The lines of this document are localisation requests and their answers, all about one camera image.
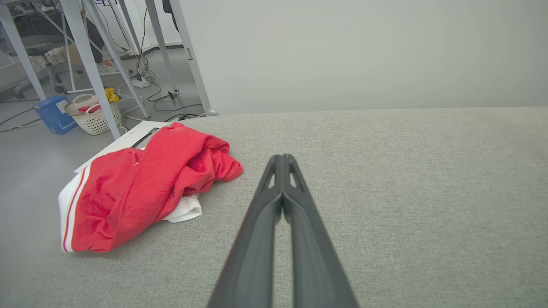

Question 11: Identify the white case with black handle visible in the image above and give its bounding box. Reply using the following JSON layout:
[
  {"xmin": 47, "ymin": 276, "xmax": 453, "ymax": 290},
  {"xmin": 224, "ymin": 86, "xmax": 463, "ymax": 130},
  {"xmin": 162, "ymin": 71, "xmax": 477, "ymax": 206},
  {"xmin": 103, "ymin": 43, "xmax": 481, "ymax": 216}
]
[{"xmin": 74, "ymin": 121, "xmax": 172, "ymax": 174}]

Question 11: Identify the white plastic laundry basket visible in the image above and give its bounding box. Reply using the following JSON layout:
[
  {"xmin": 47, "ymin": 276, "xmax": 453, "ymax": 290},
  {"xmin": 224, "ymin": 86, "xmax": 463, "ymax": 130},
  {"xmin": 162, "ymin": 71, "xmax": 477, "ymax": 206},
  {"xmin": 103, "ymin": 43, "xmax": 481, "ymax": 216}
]
[{"xmin": 65, "ymin": 93, "xmax": 124, "ymax": 136}]

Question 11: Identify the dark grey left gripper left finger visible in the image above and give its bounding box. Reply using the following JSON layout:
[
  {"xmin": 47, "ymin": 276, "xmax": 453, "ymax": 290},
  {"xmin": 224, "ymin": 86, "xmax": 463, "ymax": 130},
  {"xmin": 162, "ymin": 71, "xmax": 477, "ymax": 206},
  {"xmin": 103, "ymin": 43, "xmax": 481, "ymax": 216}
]
[{"xmin": 207, "ymin": 154, "xmax": 283, "ymax": 308}]

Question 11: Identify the grey office chair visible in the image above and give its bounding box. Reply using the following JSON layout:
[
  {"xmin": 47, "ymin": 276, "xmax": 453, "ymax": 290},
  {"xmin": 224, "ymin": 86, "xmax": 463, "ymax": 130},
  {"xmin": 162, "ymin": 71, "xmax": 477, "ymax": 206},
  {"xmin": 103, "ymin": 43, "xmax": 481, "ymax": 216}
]
[{"xmin": 9, "ymin": 9, "xmax": 71, "ymax": 100}]

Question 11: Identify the blue cardboard box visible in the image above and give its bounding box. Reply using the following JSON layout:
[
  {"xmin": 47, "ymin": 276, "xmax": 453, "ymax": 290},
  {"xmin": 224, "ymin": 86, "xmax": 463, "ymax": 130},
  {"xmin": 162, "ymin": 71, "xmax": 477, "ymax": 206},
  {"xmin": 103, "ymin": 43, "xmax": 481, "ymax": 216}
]
[{"xmin": 33, "ymin": 95, "xmax": 79, "ymax": 135}]

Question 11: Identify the red white basketball jersey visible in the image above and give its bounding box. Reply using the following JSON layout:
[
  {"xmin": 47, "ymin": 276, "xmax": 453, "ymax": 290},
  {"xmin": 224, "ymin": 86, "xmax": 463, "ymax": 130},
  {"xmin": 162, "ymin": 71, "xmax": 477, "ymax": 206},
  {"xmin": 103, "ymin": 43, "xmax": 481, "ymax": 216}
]
[{"xmin": 58, "ymin": 122, "xmax": 244, "ymax": 254}]

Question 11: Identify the grey metal desk frame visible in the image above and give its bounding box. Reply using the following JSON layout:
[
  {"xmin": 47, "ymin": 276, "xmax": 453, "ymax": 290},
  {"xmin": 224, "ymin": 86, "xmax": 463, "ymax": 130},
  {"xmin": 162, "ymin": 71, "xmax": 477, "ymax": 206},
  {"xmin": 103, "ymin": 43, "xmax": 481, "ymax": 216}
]
[{"xmin": 0, "ymin": 0, "xmax": 219, "ymax": 141}]

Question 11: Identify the thin black floor cable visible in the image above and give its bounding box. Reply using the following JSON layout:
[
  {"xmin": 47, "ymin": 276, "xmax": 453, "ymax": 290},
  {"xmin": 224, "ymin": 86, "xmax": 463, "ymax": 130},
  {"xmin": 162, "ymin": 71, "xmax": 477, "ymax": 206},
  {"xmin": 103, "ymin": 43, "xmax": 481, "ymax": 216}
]
[{"xmin": 0, "ymin": 107, "xmax": 43, "ymax": 133}]

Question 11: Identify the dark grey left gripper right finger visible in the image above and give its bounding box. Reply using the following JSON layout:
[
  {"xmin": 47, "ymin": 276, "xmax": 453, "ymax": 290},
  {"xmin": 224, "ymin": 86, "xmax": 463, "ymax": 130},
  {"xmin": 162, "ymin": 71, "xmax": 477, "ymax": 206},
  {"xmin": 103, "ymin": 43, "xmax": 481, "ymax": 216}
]
[{"xmin": 283, "ymin": 154, "xmax": 359, "ymax": 308}]

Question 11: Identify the white floor cable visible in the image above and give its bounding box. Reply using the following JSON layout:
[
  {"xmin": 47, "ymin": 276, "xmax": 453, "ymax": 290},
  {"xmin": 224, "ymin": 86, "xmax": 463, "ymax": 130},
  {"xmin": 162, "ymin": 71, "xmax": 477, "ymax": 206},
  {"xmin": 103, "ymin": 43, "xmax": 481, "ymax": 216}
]
[{"xmin": 116, "ymin": 81, "xmax": 148, "ymax": 131}]

